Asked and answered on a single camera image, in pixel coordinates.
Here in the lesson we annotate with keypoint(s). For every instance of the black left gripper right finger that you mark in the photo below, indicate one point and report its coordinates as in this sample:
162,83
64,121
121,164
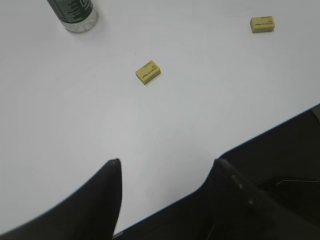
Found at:
240,211

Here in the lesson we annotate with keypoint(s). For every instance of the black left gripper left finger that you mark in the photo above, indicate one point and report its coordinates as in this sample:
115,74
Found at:
90,213

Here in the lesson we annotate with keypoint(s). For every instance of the yellow eraser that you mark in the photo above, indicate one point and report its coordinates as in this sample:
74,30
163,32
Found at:
263,24
148,72

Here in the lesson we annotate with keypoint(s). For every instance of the clear water bottle green label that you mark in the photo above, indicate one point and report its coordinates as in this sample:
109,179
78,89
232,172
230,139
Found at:
77,16

